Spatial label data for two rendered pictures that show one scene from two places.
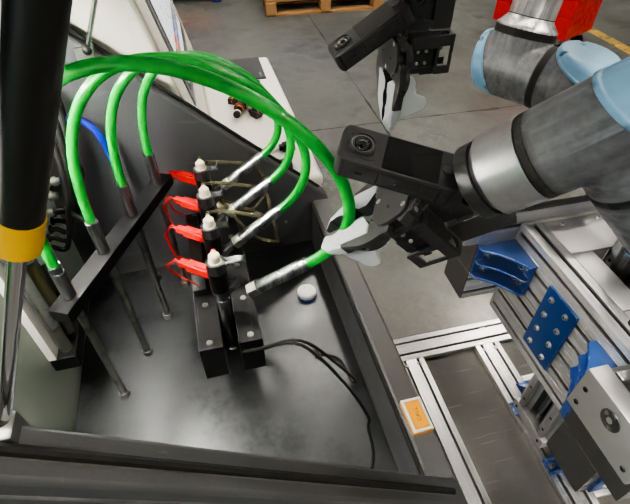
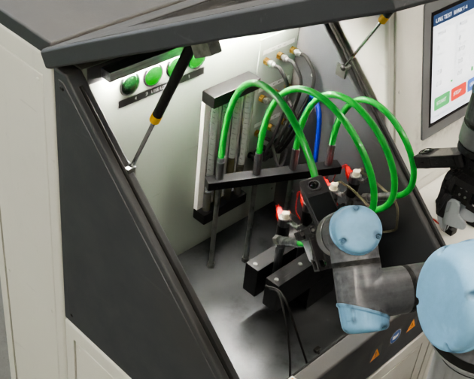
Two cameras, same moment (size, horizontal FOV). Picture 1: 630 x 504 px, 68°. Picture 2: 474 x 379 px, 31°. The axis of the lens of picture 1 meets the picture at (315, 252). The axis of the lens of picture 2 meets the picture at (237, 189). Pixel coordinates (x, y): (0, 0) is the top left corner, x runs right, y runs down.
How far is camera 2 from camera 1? 1.25 m
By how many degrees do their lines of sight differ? 42
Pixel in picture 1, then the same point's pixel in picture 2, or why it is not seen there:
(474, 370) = not seen: outside the picture
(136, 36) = (380, 75)
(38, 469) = (126, 184)
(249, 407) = (248, 330)
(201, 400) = (235, 304)
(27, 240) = (153, 119)
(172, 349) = not seen: hidden behind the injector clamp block
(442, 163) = not seen: hidden behind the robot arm
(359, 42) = (426, 157)
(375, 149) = (314, 190)
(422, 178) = (315, 214)
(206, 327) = (264, 257)
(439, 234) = (315, 251)
